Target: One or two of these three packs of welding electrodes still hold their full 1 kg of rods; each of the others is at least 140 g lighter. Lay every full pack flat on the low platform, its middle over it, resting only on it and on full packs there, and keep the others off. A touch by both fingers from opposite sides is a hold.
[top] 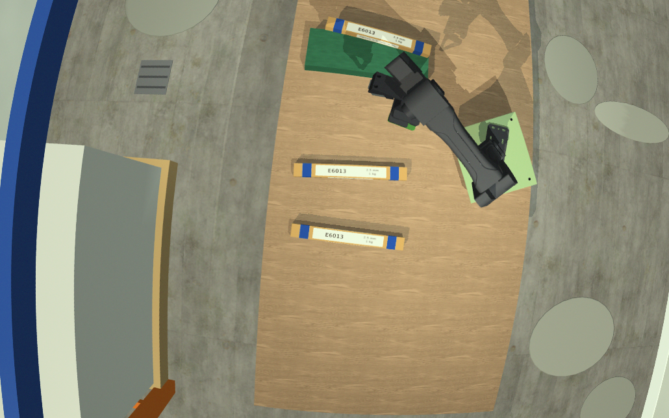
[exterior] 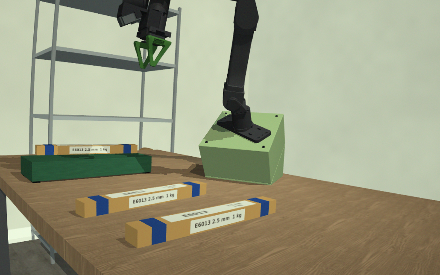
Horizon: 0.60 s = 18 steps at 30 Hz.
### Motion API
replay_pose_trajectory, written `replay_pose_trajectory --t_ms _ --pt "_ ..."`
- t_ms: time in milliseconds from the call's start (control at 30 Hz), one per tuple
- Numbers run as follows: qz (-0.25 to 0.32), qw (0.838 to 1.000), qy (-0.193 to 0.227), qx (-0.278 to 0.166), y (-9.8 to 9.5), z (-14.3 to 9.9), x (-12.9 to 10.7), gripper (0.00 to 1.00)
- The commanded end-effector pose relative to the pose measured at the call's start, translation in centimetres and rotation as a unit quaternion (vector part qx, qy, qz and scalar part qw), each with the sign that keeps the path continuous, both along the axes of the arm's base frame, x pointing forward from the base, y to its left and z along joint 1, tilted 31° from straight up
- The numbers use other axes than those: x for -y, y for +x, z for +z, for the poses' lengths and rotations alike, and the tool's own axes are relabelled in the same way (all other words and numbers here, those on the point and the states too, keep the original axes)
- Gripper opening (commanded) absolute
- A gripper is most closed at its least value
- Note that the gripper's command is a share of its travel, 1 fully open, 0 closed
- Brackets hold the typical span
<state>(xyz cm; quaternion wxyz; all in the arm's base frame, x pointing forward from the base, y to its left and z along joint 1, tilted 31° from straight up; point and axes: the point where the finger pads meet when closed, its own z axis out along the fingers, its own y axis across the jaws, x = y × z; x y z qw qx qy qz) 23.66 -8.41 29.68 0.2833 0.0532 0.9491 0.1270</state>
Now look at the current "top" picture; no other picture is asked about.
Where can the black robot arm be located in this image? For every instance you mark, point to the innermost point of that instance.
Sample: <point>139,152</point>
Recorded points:
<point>427,103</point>

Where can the tan welding electrode pack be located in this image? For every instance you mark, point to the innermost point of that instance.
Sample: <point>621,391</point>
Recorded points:
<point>347,237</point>
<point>379,36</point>
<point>350,171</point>

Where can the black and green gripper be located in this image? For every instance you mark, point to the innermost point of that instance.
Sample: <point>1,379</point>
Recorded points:
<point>399,118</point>

